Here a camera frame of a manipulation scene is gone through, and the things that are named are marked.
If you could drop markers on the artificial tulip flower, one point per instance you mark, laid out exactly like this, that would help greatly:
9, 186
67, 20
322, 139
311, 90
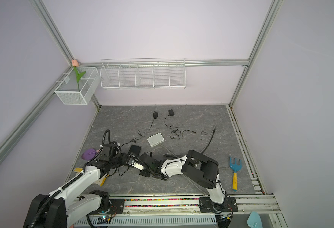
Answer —
78, 74

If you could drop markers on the purple pink toy shovel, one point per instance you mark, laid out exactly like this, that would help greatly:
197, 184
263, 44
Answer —
89, 154

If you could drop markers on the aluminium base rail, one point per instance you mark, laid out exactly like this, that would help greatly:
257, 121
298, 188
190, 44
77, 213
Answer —
182, 210

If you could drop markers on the white wire wall basket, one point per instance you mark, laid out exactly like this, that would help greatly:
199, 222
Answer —
143, 73

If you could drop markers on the light blue toy scoop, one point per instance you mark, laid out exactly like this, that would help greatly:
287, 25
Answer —
254, 220

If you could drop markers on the black power adapter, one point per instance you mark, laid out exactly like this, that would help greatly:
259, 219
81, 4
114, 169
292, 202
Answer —
171, 112
155, 115

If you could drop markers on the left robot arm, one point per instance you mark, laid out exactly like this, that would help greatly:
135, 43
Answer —
70, 191

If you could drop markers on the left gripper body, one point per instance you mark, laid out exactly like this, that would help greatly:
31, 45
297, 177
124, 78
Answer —
118, 161

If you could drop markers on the black power adapter right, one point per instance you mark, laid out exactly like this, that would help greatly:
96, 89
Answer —
171, 112

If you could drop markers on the white mesh box basket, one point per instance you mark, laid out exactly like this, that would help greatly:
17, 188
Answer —
67, 90

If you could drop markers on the black network switch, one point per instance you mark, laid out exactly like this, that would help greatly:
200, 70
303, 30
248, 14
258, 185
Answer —
135, 150

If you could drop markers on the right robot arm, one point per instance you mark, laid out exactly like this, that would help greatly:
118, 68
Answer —
198, 168

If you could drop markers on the blue yellow toy rake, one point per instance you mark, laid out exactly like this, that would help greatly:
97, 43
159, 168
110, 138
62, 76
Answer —
235, 166

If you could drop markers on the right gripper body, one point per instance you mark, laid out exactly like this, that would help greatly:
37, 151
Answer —
146, 173

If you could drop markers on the black power adapter left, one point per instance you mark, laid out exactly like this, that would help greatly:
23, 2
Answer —
155, 115

